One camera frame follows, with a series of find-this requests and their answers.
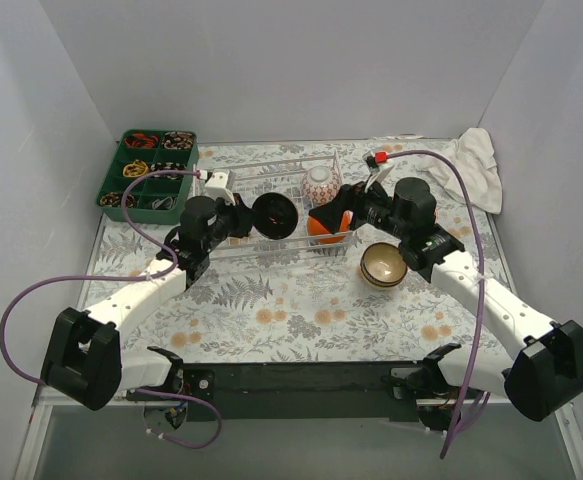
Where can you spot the olive tan bowl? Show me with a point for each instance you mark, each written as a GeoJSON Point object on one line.
{"type": "Point", "coordinates": [275, 216]}

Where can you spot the dark floral scrunchie middle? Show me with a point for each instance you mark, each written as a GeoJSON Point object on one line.
{"type": "Point", "coordinates": [166, 170]}

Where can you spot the white wire dish rack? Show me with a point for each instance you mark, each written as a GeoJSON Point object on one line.
{"type": "Point", "coordinates": [285, 177]}

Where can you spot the green compartment organizer tray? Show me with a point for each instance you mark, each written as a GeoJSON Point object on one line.
{"type": "Point", "coordinates": [145, 144]}

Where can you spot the white red diamond pattern bowl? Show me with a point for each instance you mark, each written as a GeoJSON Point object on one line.
{"type": "Point", "coordinates": [320, 185]}

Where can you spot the floral patterned table mat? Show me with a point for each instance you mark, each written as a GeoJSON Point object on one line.
{"type": "Point", "coordinates": [305, 308]}

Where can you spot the orange plastic bowl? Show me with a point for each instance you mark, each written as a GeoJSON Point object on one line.
{"type": "Point", "coordinates": [328, 232]}

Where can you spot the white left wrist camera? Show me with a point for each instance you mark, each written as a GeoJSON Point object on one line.
{"type": "Point", "coordinates": [217, 184]}

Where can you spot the cream bird pattern bowl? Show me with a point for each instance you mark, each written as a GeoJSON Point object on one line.
{"type": "Point", "coordinates": [380, 284]}

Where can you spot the dark floral scrunchie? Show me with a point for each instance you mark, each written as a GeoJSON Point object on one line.
{"type": "Point", "coordinates": [178, 140]}
{"type": "Point", "coordinates": [166, 170]}

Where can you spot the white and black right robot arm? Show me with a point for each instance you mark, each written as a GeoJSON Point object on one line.
{"type": "Point", "coordinates": [546, 367]}

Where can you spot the grey cloth item in tray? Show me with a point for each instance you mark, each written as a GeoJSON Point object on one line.
{"type": "Point", "coordinates": [163, 204]}

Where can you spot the black gold pattern bowl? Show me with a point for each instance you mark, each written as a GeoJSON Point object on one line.
{"type": "Point", "coordinates": [383, 261]}

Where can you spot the yellow rubber bands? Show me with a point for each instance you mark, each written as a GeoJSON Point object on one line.
{"type": "Point", "coordinates": [135, 169]}

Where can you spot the aluminium frame rail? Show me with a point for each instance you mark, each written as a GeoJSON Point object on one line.
{"type": "Point", "coordinates": [249, 391]}

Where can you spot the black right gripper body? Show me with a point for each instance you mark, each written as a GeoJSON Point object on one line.
{"type": "Point", "coordinates": [359, 201]}

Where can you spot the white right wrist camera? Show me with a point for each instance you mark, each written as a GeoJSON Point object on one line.
{"type": "Point", "coordinates": [380, 165]}

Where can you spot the dark floral scrunchie back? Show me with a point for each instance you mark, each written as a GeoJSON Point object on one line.
{"type": "Point", "coordinates": [178, 140]}

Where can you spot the dark patterned scrunchie front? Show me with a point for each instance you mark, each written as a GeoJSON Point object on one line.
{"type": "Point", "coordinates": [116, 199]}

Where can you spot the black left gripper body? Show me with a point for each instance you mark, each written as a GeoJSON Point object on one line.
{"type": "Point", "coordinates": [243, 216]}

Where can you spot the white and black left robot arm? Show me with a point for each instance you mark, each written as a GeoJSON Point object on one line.
{"type": "Point", "coordinates": [84, 358]}

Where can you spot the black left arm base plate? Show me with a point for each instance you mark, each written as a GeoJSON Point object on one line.
{"type": "Point", "coordinates": [196, 382]}

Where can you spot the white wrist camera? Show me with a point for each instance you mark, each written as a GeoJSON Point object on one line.
{"type": "Point", "coordinates": [217, 184]}
{"type": "Point", "coordinates": [380, 165]}

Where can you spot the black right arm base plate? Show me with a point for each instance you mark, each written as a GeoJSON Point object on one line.
{"type": "Point", "coordinates": [422, 382]}

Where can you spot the crumpled white cloth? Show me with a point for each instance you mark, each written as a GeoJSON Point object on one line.
{"type": "Point", "coordinates": [473, 156]}

